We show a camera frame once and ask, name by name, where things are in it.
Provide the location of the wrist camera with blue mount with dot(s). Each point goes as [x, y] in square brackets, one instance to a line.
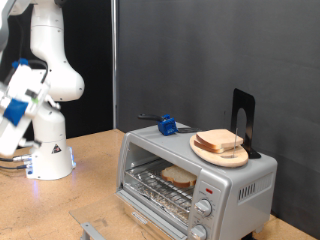
[15, 111]

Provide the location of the silver oven knob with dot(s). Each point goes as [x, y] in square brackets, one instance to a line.
[204, 207]
[198, 232]

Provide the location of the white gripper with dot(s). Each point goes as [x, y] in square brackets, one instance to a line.
[20, 83]

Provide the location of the metal oven rack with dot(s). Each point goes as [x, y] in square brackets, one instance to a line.
[150, 190]

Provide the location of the slotted spatula with blue block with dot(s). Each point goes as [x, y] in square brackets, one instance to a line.
[167, 126]

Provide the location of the black metal bookend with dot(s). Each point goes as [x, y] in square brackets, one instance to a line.
[241, 100]

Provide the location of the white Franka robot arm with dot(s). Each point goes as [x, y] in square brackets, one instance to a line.
[53, 66]

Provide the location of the red indicator light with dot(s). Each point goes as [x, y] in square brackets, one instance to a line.
[209, 191]

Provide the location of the vertical metal pole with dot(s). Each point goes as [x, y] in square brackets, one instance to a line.
[114, 66]

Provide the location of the round wooden plate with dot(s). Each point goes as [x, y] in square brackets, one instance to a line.
[226, 160]

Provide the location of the white bread slice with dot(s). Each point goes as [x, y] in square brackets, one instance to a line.
[205, 147]
[218, 137]
[178, 176]

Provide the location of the silver toaster oven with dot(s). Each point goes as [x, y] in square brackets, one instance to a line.
[220, 190]

